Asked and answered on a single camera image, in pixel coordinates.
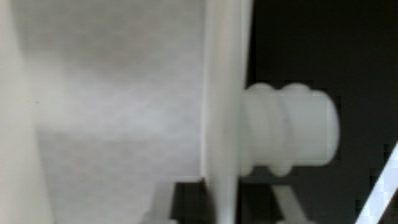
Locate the white cabinet body box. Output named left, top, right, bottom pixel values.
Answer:
left=0, top=0, right=253, bottom=224

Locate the white U-shaped fence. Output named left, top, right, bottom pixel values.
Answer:
left=356, top=143, right=398, bottom=224

